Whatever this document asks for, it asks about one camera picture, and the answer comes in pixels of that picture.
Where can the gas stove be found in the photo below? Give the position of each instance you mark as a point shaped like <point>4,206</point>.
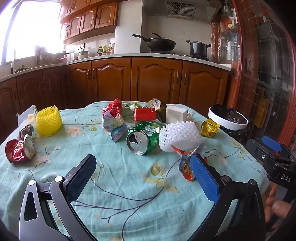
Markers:
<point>178,55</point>

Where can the crumpled colourful paper wrapper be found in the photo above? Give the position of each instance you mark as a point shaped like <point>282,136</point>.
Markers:
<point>115,128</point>

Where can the green label plastic bottle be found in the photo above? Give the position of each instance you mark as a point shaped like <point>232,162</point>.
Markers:
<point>159,109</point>

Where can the clear plastic bag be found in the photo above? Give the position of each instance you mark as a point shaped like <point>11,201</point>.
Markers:
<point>29,114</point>

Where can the row of condiment bottles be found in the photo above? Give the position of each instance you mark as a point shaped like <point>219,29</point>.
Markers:
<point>105,49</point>

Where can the red framed glass door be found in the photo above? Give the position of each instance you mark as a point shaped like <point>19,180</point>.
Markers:
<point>266,69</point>

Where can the crumpled dark silver wrapper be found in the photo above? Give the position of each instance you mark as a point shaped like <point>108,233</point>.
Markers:
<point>26,131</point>

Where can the slim white bottle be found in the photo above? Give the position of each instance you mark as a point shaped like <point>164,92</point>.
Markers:
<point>12,62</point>

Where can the crushed red can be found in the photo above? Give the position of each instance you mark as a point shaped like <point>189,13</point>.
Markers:
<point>16,150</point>

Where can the light kitchen countertop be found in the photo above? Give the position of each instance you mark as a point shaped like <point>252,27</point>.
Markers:
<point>115,56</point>

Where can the crushed green can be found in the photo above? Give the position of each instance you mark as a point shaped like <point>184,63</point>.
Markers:
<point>138,143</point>

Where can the orange foil snack wrapper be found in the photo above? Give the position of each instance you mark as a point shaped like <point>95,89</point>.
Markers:
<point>185,168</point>

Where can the steel range hood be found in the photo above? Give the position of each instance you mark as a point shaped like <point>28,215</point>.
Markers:
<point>180,9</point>

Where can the wooden lower kitchen cabinets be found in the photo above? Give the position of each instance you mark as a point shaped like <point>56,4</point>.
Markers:
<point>152,78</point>

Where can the white foam fruit net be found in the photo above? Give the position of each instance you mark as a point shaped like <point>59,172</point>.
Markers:
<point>178,136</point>

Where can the red and white milk carton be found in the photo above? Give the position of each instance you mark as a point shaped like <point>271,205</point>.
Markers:
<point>144,114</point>

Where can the wooden kitchen cabinets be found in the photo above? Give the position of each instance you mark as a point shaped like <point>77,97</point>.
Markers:
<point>152,78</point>
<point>87,20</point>

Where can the white foam block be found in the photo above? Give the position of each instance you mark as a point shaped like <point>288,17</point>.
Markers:
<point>175,114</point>

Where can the white bin with black bag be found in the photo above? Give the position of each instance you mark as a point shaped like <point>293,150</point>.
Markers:
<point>231,115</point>

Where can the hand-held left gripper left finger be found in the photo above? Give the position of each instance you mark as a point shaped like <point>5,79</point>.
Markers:
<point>81,176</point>

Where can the crumpled red snack bag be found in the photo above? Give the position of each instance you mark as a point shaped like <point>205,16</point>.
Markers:
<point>112,107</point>

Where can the yellow foam fruit net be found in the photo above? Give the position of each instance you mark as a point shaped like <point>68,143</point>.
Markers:
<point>48,120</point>

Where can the wooden upper kitchen cabinets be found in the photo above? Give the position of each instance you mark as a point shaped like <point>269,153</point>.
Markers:
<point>87,20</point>

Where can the kitchen window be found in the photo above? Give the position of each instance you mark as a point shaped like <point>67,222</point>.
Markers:
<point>34,27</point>

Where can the dark cooking pot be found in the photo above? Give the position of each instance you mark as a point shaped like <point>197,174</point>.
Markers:
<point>198,48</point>

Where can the small green drink carton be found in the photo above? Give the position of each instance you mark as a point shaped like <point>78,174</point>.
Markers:
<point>126,112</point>

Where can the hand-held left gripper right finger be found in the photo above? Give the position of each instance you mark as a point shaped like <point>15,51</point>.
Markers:
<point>204,178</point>

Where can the glass display shelf cabinet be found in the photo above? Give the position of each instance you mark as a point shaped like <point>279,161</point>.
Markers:
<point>229,34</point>

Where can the black wok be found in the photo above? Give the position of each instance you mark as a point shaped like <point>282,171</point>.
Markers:
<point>161,44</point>

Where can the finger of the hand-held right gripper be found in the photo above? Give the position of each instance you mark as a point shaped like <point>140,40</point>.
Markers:
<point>271,142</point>
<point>256,149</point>

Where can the crumpled yellow wrapper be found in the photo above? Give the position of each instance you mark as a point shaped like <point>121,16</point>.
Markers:
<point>209,127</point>

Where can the person's right hand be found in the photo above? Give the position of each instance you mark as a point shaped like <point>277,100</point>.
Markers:
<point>277,207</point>

